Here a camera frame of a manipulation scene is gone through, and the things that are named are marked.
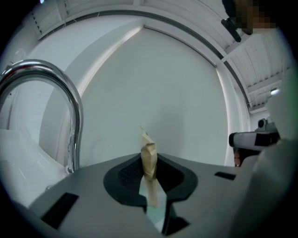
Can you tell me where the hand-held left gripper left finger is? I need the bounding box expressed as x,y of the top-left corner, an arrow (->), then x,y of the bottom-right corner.
28,153 -> 163,238

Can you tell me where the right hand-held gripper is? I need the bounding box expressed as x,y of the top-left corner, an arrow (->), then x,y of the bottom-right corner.
229,117 -> 281,167

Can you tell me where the white sink counter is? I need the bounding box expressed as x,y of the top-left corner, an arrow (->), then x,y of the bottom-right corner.
0,128 -> 68,210

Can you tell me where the black head-worn camera mount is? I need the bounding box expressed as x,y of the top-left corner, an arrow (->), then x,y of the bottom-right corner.
220,16 -> 242,43

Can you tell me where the beige toiletry item packet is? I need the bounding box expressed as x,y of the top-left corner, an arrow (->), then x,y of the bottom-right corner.
139,125 -> 159,208

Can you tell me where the person's right hand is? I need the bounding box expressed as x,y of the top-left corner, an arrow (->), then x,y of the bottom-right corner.
233,147 -> 242,167

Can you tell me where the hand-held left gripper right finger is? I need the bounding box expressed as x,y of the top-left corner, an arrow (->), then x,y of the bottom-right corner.
156,153 -> 253,238

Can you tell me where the chrome curved faucet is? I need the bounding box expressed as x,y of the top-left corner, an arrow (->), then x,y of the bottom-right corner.
0,59 -> 85,175

